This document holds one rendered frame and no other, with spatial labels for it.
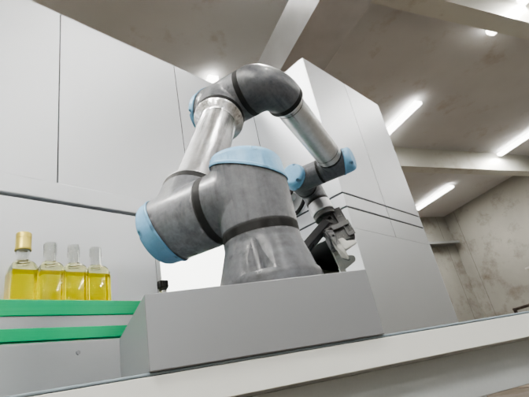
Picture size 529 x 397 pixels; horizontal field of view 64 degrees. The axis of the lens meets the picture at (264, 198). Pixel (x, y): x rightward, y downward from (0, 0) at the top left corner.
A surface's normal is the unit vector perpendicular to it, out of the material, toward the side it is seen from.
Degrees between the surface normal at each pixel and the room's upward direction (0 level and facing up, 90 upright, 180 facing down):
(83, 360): 90
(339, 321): 90
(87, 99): 90
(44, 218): 90
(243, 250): 74
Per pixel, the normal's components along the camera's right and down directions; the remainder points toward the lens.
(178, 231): -0.29, 0.29
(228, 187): -0.49, -0.25
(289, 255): 0.32, -0.68
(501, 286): -0.91, 0.00
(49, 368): 0.69, -0.42
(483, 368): 0.36, -0.46
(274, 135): -0.70, -0.18
